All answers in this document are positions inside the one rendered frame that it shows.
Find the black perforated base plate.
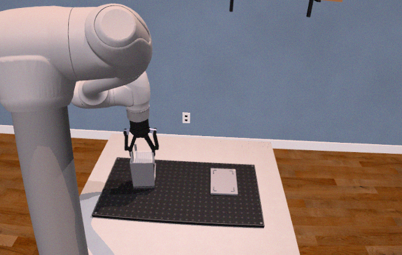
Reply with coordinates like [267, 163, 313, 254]
[92, 157, 265, 228]

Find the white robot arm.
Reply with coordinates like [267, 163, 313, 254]
[0, 4, 152, 255]

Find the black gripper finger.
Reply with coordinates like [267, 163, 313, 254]
[141, 128, 159, 163]
[123, 129, 138, 162]

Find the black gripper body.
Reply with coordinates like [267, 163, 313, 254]
[129, 119, 150, 138]

